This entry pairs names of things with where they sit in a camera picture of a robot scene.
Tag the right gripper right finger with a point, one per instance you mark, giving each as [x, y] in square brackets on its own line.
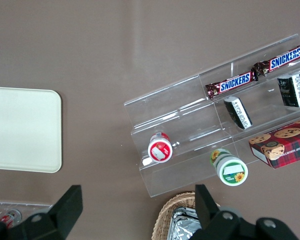
[206, 205]

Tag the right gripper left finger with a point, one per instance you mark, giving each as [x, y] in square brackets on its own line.
[65, 207]

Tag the silver foil tray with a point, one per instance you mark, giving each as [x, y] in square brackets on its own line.
[183, 225]

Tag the light wicker basket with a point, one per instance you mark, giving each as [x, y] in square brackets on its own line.
[165, 215]

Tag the cream plastic tray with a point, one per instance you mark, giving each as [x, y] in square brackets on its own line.
[22, 130]

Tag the clear acrylic bottle rack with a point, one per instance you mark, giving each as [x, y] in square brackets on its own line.
[27, 206]

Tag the green lid yogurt cup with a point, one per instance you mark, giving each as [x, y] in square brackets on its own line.
[232, 171]

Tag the red cola bottle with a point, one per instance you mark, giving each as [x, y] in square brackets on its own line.
[11, 215]

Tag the red lid yogurt cup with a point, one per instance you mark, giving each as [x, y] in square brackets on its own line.
[160, 151]

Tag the clear acrylic stepped display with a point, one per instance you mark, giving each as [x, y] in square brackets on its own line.
[185, 110]

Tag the small black box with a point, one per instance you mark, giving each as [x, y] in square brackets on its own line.
[238, 113]
[292, 90]

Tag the red plaid cookie box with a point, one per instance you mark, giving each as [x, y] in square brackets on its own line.
[287, 145]

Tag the Snickers chocolate bar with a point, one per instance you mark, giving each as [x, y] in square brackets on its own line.
[233, 85]
[282, 58]

